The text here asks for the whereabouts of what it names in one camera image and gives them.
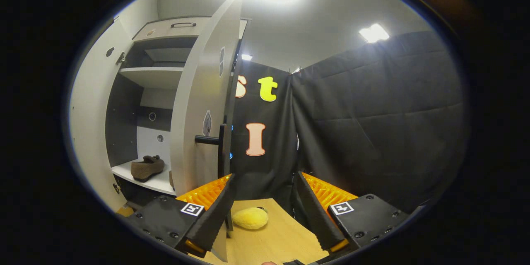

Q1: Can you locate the grey cabinet drawer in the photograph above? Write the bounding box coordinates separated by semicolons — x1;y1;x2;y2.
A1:
132;16;249;43

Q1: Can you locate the grey cabinet shelf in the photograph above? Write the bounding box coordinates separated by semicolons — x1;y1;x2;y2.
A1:
118;67;185;90
111;160;177;196

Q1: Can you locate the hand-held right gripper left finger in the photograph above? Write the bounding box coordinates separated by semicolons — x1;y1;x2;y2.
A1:
125;173;236;259

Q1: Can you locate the yellow plush toy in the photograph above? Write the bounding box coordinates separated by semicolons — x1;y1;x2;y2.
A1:
231;207;269;231

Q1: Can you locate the grey shoe cabinet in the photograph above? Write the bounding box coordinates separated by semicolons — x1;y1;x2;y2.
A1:
104;16;251;208

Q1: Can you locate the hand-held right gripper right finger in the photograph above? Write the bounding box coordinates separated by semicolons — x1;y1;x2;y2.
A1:
294;171;411;257

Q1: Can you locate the grey shoe cabinet door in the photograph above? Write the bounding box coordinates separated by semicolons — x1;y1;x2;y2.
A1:
69;18;133;212
170;0;244;263

